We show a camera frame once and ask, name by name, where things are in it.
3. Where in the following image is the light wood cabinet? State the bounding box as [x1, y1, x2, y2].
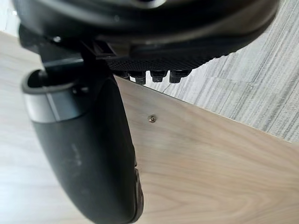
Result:
[0, 31, 299, 224]

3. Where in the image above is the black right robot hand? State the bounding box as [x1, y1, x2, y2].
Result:
[11, 0, 280, 217]

